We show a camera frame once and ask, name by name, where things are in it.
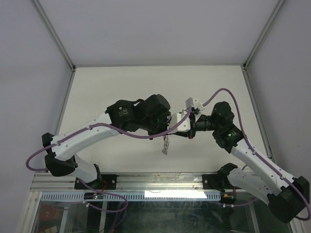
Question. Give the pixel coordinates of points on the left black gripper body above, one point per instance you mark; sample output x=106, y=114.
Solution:
x=154, y=127

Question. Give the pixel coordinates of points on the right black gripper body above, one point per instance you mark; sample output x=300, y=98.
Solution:
x=203, y=123

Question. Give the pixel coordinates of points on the red handled keyring holder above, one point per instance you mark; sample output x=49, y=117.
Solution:
x=166, y=143

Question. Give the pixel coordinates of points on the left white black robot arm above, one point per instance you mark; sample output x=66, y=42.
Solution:
x=124, y=115

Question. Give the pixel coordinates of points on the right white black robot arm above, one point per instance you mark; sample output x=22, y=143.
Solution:
x=285, y=195

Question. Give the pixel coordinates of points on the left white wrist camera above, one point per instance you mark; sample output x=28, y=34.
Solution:
x=183, y=119

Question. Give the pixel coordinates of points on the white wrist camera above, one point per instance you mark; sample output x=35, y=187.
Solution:
x=183, y=119
x=195, y=105

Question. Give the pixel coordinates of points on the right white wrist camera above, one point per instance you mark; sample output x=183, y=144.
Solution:
x=195, y=105

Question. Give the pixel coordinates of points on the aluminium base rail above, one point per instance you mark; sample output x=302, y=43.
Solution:
x=128, y=182

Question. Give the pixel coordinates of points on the white slotted cable duct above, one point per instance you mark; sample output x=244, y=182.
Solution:
x=168, y=195

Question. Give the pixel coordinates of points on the right aluminium frame post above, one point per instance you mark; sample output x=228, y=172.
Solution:
x=264, y=32

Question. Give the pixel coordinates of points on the aluminium frame post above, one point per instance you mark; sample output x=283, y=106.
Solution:
x=264, y=32
x=53, y=34

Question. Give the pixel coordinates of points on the left aluminium frame post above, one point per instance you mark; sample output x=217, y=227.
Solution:
x=53, y=34

